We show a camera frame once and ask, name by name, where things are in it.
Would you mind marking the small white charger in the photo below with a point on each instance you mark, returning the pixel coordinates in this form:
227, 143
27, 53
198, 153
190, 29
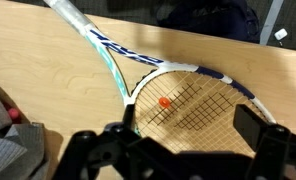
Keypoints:
281, 34

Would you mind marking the white blue teal tennis racket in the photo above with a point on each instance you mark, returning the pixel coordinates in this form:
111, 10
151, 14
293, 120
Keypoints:
128, 51

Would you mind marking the grey cloth blanket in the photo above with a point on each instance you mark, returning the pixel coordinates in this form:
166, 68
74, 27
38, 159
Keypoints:
14, 153

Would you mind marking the dark bag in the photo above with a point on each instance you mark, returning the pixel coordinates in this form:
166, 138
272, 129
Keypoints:
214, 16

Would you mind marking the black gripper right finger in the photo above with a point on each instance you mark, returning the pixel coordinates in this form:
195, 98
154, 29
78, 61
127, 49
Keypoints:
274, 153

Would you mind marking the red ball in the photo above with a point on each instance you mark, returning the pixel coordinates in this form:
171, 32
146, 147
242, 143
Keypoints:
14, 114

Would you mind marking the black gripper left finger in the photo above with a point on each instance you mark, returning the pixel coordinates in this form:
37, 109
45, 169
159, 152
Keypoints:
121, 156

